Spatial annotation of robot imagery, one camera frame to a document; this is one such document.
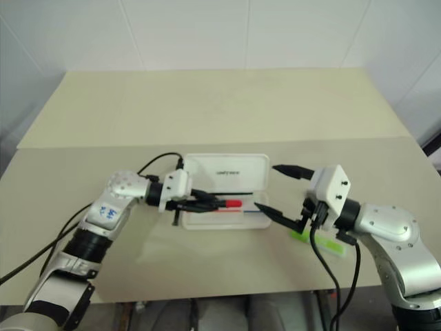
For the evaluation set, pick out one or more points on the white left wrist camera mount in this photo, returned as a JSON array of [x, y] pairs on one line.
[[177, 184]]

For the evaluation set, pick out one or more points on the red marker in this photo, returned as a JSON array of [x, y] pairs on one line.
[[235, 203]]

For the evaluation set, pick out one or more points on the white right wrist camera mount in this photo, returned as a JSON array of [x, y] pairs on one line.
[[330, 186]]

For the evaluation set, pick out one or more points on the thin red and blue pencil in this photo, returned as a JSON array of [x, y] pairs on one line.
[[249, 211]]

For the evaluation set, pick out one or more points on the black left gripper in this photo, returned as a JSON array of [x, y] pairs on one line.
[[175, 207]]

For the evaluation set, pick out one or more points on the green marker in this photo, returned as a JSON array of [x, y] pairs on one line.
[[332, 245]]

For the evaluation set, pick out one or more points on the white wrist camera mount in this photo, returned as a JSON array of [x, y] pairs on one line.
[[177, 184], [330, 186]]

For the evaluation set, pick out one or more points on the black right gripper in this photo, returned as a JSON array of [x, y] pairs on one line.
[[315, 212]]

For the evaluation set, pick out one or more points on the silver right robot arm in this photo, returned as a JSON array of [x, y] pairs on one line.
[[389, 224]]

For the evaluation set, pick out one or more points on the white plastic pencil case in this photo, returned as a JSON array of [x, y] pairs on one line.
[[241, 179]]

